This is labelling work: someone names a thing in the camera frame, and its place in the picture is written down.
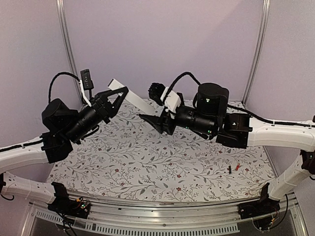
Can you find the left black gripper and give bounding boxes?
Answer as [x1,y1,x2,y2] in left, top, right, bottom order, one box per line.
[64,86,128,143]

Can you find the white remote control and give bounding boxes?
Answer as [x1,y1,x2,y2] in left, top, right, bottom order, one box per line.
[108,79,155,115]

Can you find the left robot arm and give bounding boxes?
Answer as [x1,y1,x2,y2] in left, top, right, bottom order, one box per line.
[0,87,128,213]

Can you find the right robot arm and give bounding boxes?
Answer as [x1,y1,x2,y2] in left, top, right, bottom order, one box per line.
[140,83,315,214]

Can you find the floral patterned table mat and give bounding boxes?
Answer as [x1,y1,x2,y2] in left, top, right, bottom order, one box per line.
[47,103,275,202]

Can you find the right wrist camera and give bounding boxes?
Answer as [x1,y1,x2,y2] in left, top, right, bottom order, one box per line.
[148,83,183,115]

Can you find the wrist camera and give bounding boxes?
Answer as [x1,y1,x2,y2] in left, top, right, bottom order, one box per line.
[79,69,94,107]
[148,83,183,115]

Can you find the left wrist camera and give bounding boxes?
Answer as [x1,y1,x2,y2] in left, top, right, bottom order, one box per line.
[79,69,94,107]

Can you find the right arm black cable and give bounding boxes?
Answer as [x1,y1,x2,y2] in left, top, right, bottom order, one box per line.
[167,71,202,94]

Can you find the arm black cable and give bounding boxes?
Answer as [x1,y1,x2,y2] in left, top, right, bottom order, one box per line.
[48,72,82,104]
[167,71,202,94]

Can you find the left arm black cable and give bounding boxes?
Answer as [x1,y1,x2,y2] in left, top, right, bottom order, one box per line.
[48,72,82,104]

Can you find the left aluminium frame post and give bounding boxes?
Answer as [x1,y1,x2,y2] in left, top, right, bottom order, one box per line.
[55,0,86,105]

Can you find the aluminium frame post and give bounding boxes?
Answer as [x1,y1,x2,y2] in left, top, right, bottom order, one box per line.
[55,0,86,105]
[242,0,270,106]

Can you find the aluminium front rail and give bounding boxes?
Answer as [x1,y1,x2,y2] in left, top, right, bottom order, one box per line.
[21,193,309,236]

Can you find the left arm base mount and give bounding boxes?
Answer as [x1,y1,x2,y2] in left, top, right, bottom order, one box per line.
[48,182,91,219]

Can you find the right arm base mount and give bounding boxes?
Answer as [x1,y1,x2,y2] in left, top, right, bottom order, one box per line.
[238,183,289,232]

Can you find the right aluminium frame post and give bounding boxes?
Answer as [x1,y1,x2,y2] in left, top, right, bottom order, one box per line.
[242,0,270,106]

